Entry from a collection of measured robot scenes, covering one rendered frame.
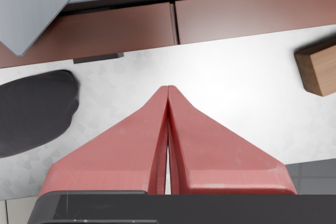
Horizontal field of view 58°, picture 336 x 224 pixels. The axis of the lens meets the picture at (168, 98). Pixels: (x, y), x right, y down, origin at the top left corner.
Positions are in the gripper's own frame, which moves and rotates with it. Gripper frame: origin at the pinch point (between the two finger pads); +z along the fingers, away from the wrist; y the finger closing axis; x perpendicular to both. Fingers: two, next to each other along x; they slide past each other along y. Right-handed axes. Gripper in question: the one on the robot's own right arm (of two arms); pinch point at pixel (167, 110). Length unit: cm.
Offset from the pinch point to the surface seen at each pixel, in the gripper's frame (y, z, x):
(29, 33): 11.2, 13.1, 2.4
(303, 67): -18.6, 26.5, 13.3
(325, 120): -23.3, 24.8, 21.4
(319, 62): -19.2, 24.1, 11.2
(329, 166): -63, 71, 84
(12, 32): 12.5, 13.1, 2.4
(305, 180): -54, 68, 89
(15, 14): 12.2, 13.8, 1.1
